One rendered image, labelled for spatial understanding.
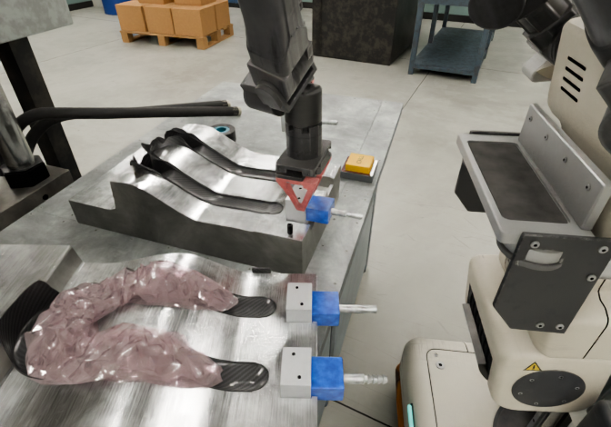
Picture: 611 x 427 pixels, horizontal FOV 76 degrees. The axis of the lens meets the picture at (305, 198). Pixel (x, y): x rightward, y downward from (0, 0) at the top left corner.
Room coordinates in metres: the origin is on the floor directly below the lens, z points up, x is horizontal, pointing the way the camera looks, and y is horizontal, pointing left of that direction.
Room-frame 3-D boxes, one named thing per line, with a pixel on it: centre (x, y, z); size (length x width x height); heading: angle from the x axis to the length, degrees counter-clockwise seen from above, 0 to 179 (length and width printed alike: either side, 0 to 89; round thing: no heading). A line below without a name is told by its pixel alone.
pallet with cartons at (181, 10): (5.55, 1.68, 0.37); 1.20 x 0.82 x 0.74; 72
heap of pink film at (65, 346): (0.33, 0.23, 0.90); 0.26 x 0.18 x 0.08; 89
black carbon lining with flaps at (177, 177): (0.67, 0.19, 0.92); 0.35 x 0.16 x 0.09; 72
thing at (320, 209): (0.55, -0.04, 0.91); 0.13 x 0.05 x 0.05; 72
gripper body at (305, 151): (0.56, 0.00, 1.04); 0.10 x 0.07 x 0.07; 161
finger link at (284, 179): (0.55, 0.00, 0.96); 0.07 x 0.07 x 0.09; 71
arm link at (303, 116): (0.56, 0.01, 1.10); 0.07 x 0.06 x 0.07; 52
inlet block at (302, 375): (0.27, -0.04, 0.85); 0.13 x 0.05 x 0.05; 89
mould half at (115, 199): (0.69, 0.20, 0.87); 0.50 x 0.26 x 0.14; 72
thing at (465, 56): (4.76, -1.77, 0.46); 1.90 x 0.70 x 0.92; 154
